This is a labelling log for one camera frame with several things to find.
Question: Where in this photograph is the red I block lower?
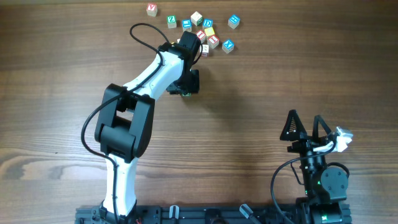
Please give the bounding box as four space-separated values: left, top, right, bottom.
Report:
207 35 220 49

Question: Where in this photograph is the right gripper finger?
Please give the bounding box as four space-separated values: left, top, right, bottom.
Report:
312 114 333 141
280 110 308 141

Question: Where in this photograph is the black cable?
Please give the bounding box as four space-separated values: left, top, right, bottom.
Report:
270 141 338 224
80 22 172 224

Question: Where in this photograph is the blue H wooden block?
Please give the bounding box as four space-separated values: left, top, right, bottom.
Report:
228 14 240 29

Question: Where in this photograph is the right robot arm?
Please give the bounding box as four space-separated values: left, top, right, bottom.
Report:
280 110 353 223

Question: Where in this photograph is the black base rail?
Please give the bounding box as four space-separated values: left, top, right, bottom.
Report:
74 202 352 224

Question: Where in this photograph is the blue L wooden block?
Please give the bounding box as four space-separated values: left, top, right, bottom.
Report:
182 19 192 32

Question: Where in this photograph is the plain animal wooden block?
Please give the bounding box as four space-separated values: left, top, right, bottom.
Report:
190 11 203 26

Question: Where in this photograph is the blue D wooden block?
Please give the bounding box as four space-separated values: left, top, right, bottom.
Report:
202 19 213 29

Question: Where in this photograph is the left black cable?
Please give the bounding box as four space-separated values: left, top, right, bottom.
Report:
80 22 172 224

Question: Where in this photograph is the red letter wooden block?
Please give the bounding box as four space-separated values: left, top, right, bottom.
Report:
146 3 158 17

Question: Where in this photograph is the green Z wooden block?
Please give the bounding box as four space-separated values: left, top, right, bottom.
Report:
167 15 177 29

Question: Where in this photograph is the red I wooden block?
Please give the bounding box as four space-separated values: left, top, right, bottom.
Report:
196 30 206 44

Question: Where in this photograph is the right black cable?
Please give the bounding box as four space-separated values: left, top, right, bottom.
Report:
270 141 338 224

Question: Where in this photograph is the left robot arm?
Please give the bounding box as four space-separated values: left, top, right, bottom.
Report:
95 31 201 223

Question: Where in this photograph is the yellow C wooden block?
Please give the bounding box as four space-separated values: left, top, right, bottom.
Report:
204 27 215 37

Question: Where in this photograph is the blue X wooden block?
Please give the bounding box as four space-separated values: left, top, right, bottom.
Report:
222 39 234 54

